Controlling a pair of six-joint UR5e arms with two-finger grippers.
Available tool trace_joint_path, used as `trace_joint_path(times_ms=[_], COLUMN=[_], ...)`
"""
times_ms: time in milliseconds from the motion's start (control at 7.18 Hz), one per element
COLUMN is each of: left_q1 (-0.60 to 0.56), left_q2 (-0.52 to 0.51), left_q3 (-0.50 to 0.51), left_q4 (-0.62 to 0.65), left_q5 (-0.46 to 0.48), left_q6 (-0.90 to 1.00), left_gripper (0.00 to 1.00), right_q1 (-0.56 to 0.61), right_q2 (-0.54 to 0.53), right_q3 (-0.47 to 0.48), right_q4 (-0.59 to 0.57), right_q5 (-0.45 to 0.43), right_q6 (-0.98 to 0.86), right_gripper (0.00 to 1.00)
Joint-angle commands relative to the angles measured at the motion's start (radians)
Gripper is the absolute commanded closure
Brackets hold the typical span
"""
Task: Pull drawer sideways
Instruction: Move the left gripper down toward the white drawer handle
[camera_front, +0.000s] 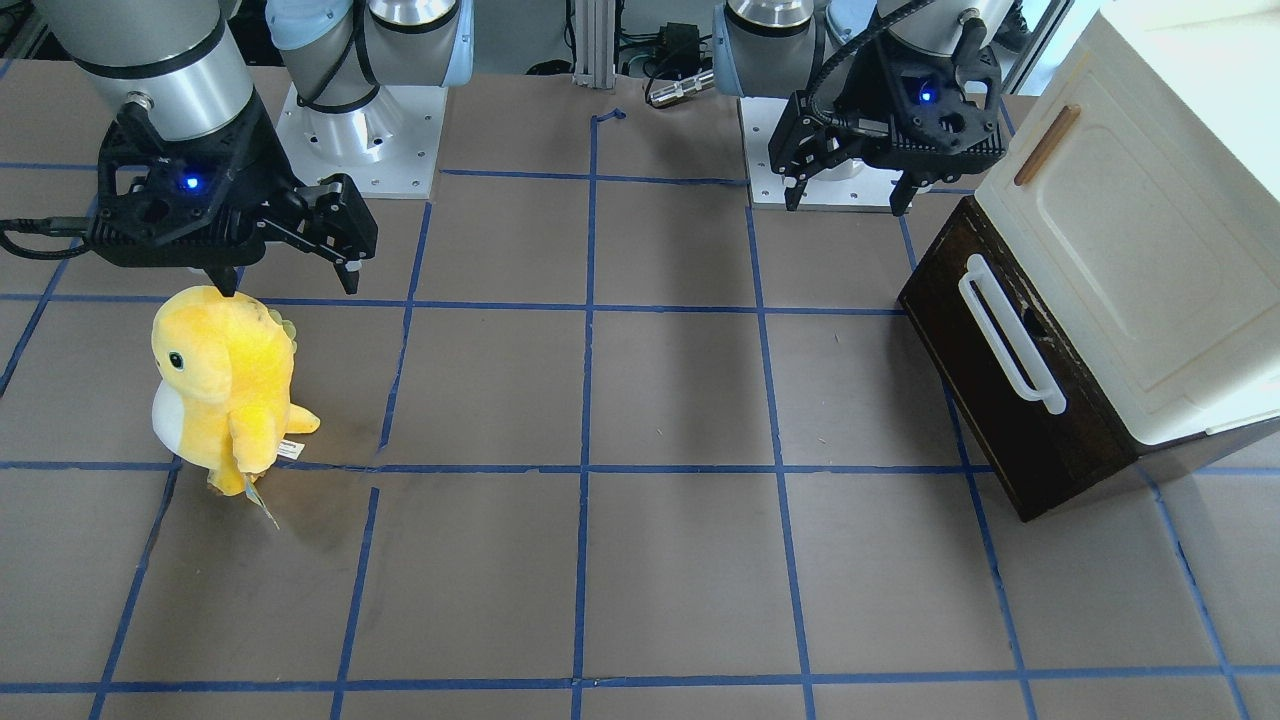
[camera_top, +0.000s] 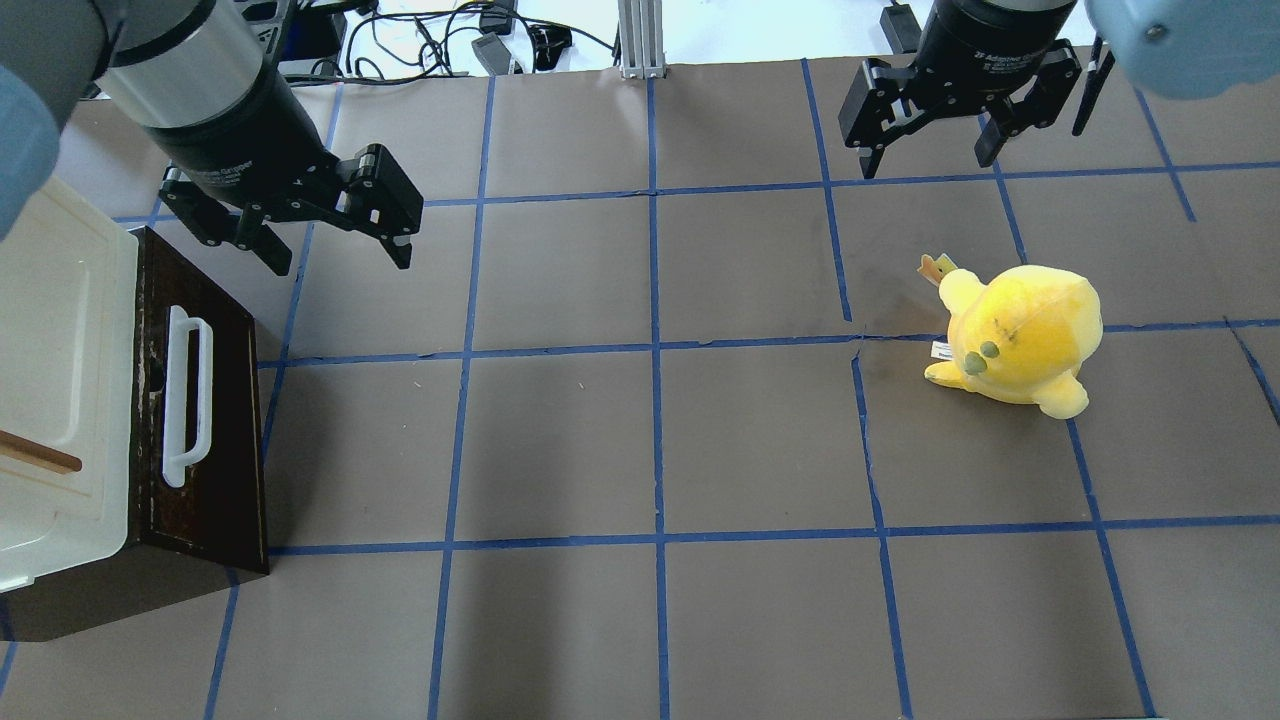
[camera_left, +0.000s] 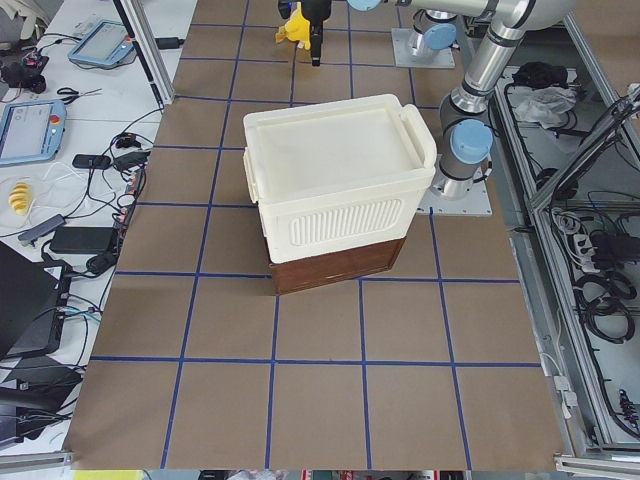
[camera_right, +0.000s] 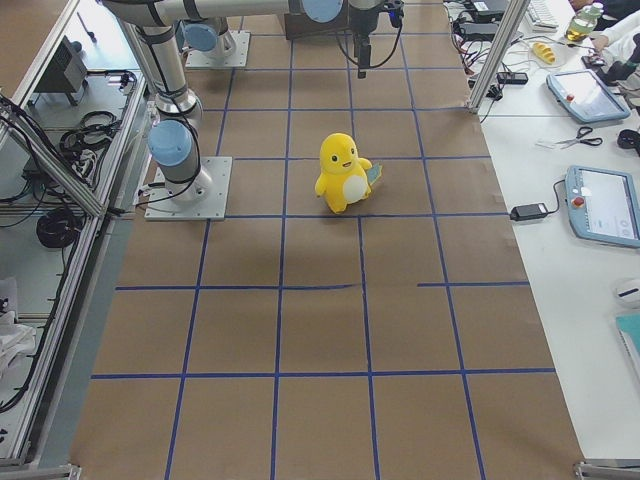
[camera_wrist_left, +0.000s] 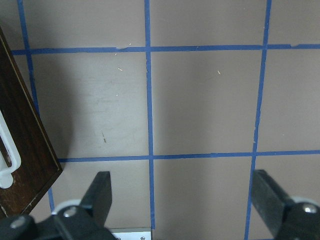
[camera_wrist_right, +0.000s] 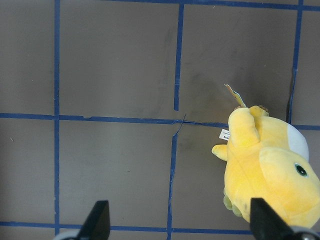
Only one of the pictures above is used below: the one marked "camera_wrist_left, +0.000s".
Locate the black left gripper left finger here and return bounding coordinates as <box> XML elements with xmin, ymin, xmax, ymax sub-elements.
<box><xmin>80</xmin><ymin>171</ymin><xmax>112</xmax><ymax>227</ymax></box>

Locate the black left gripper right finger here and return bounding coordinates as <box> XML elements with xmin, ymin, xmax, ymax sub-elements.
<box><xmin>250</xmin><ymin>169</ymin><xmax>293</xmax><ymax>238</ymax></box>

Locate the dark wooden drawer cabinet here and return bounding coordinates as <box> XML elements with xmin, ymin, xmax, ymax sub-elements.
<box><xmin>0</xmin><ymin>33</ymin><xmax>63</xmax><ymax>218</ymax></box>

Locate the white drawer handle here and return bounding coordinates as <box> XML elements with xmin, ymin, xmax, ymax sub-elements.
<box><xmin>0</xmin><ymin>112</ymin><xmax>21</xmax><ymax>189</ymax></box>

